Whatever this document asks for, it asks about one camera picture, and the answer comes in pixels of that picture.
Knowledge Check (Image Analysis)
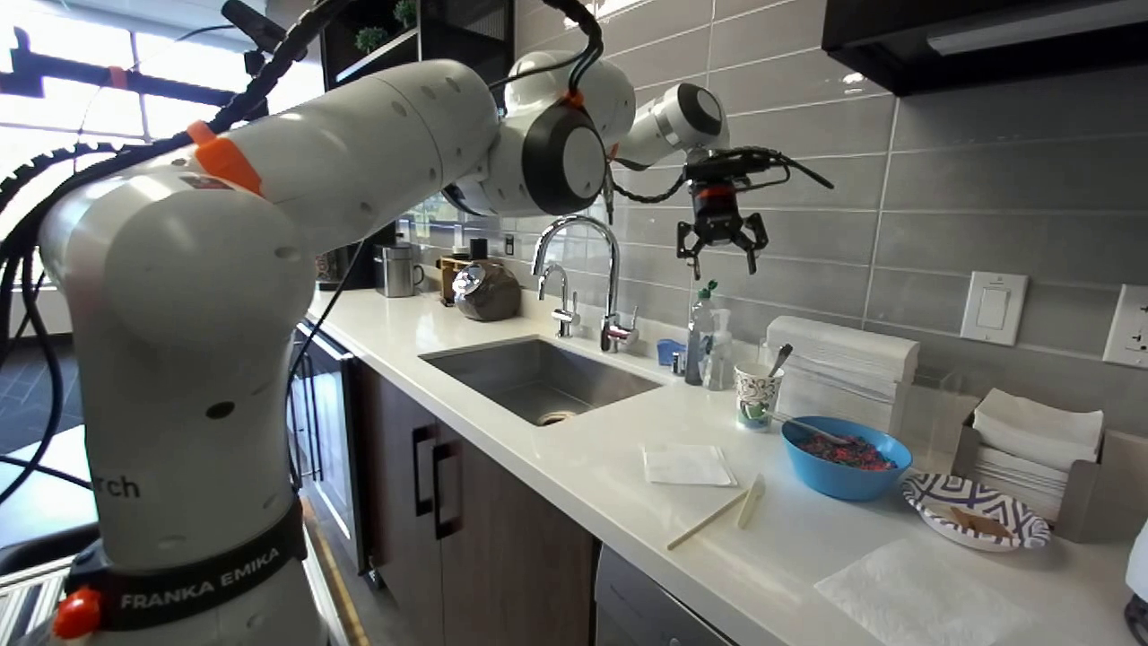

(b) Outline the long wooden stick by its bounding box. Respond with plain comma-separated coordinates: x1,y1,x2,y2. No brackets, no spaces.
664,477,762,553

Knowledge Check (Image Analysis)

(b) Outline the steel kitchen sink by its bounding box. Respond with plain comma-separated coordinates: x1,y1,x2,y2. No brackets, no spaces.
418,335,664,432

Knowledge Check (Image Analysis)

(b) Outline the white wall light switch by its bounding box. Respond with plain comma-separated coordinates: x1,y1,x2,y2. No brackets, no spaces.
957,270,1034,353

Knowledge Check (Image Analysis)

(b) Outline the black cabinet handle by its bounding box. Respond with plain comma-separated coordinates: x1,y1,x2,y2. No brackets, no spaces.
431,437,466,543
411,425,443,521

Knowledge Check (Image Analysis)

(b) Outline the brown piece on plate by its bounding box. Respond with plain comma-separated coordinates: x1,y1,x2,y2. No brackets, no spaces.
949,502,1017,543

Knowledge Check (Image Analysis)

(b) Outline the small chrome tap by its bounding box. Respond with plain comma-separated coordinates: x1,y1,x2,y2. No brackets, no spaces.
534,263,585,340

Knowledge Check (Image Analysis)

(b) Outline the blue bowl of coloured beads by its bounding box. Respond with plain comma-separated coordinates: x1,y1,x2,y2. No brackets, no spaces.
778,414,914,506

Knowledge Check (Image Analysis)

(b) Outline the chrome arched faucet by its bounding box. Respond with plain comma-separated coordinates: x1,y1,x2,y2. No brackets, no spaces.
528,213,638,354

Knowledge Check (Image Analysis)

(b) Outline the blue patterned paper plate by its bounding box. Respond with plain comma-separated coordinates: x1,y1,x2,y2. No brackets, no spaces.
902,466,1054,555

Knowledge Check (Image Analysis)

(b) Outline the patterned paper cup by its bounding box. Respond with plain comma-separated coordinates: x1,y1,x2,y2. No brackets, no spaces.
731,364,788,434

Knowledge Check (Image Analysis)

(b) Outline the black wall shelf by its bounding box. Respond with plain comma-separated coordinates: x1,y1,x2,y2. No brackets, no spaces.
318,0,518,90

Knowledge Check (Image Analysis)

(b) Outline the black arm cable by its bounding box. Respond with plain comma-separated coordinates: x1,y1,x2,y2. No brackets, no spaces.
0,0,839,506

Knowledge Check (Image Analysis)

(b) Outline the brown bag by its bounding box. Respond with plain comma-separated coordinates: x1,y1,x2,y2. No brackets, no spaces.
448,253,528,323

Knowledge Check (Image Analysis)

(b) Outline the clear soap bottle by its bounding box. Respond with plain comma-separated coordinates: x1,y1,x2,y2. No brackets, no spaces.
680,281,736,390

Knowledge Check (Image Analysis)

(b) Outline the white wall outlet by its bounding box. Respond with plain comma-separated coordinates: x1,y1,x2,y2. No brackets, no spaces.
1102,281,1148,371

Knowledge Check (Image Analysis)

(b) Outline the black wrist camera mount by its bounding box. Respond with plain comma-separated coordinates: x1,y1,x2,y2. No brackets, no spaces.
682,145,796,195

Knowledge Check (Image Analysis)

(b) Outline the black range hood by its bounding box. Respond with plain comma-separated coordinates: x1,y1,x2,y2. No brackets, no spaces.
821,0,1148,102

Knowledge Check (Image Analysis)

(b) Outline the small square white napkin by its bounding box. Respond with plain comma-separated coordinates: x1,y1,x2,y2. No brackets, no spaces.
638,440,744,490

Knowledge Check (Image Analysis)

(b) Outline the steel mug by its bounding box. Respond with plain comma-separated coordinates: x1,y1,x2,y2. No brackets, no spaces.
376,239,428,303

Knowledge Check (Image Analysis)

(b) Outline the clear acrylic napkin holder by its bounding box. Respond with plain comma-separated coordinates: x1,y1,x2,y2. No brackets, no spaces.
949,387,1148,549

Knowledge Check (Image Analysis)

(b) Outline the stack of white napkins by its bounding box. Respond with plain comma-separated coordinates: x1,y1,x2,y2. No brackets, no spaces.
968,384,1109,486

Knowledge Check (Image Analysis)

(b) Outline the large white paper towel sheet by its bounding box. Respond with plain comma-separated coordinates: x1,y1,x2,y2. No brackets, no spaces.
810,536,1041,646

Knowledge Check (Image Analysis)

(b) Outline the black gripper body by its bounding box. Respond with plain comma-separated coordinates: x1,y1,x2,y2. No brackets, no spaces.
693,179,750,245

